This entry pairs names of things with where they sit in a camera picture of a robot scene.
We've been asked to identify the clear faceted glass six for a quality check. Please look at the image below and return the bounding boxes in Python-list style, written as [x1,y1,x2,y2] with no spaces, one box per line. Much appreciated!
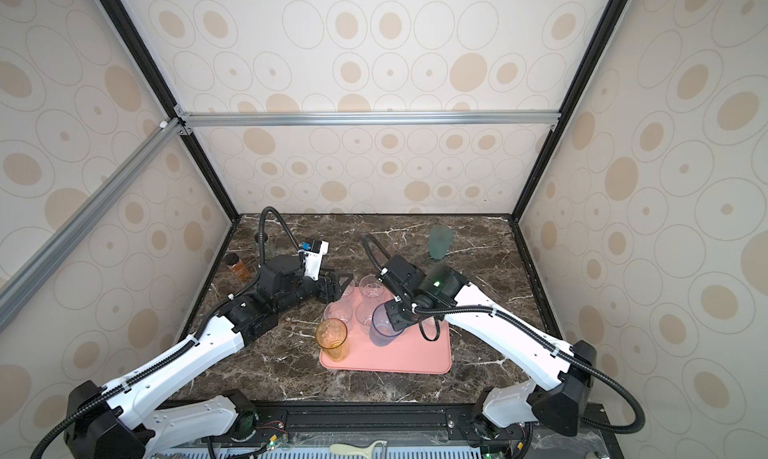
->
[355,301,381,327]

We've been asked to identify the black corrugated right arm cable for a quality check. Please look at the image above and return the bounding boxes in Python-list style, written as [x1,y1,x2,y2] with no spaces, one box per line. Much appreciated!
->
[360,232,647,435]

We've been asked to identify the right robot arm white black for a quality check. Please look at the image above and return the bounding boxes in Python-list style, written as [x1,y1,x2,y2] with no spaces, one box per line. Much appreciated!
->
[378,255,597,437]

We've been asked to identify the blue tall plastic tumbler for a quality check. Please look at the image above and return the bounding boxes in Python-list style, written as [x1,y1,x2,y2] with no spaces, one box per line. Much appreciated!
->
[369,303,402,347]

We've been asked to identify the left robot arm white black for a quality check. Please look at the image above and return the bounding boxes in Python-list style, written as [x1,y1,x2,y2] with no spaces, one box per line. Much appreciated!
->
[54,240,353,458]

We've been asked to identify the clear faceted glass one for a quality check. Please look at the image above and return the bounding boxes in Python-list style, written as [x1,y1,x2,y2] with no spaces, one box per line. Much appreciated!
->
[358,274,386,302]

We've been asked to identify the aluminium frame rail left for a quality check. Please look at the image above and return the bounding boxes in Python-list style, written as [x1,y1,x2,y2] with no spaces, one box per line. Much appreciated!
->
[1,118,182,328]

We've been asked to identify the red sweet pepper spice jar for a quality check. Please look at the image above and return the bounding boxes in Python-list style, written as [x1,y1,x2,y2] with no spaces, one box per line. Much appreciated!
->
[223,252,250,283]

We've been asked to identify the teal tall plastic tumbler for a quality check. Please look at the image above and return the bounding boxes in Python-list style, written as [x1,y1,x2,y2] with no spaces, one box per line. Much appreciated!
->
[428,224,455,260]

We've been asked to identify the aluminium frame rail back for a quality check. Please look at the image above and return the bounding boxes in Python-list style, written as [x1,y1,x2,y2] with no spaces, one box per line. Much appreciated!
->
[180,109,561,128]

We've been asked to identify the pink plastic tray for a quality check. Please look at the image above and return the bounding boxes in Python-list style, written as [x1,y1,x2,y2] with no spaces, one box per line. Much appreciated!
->
[319,312,452,375]

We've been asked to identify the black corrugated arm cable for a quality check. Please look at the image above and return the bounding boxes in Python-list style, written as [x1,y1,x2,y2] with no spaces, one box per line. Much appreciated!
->
[29,206,301,459]
[360,232,647,435]

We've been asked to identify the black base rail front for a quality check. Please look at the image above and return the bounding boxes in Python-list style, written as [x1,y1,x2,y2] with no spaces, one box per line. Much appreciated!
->
[155,401,625,459]

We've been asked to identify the chopped parsley spice jar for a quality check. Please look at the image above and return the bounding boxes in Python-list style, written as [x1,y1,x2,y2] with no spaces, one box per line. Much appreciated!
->
[254,231,272,255]

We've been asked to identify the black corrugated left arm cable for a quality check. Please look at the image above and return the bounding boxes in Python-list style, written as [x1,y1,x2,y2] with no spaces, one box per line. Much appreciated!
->
[29,206,301,459]

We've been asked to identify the clear faceted glass two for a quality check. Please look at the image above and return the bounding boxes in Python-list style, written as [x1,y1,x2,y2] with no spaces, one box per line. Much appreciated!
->
[323,301,354,325]

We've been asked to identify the clear faceted glass five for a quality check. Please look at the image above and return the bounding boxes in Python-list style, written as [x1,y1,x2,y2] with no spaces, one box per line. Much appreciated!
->
[341,281,355,299]

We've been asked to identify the yellow tall plastic tumbler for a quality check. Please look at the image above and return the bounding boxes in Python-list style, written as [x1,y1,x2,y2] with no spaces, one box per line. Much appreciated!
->
[315,318,350,362]

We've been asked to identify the aluminium frame rail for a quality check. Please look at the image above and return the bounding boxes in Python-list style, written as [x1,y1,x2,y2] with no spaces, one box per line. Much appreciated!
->
[1,118,182,328]
[180,109,561,128]

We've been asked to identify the cream plastic handle tool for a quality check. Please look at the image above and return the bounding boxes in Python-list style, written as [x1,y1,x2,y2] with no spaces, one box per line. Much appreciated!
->
[329,440,388,459]

